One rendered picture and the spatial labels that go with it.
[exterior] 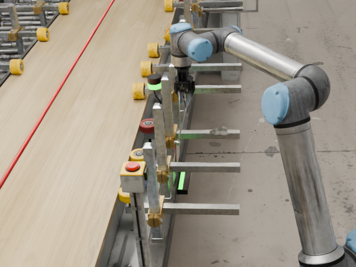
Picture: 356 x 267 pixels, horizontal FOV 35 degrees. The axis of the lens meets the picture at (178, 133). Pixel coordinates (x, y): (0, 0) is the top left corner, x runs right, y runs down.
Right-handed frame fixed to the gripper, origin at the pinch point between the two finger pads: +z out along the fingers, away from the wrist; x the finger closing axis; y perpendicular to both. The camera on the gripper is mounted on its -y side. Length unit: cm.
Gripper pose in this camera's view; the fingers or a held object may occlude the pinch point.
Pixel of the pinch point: (185, 103)
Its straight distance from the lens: 248.7
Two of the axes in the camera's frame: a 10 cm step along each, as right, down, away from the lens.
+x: 9.9, 0.0, -1.2
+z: 0.6, 8.5, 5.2
